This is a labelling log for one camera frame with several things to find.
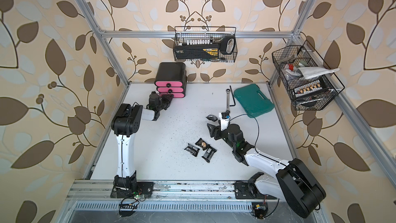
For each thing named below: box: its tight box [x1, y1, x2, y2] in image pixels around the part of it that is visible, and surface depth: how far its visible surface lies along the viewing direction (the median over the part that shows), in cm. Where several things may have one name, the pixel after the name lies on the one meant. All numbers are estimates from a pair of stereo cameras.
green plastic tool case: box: [233, 83, 275, 119], surface depth 110 cm
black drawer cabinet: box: [154, 61, 188, 99], surface depth 107 cm
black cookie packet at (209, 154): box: [201, 146, 218, 164], surface depth 86 cm
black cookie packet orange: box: [194, 137, 210, 151], surface depth 88 cm
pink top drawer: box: [154, 80, 184, 88], surface depth 102 cm
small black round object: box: [205, 114, 218, 122], surface depth 101 cm
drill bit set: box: [292, 78, 328, 99], surface depth 68 cm
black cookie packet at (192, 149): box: [184, 142, 201, 157], surface depth 87 cm
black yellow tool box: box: [173, 35, 236, 60], surface depth 86 cm
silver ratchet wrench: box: [225, 88, 231, 113], surface depth 114 cm
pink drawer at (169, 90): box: [157, 87, 184, 94], surface depth 107 cm
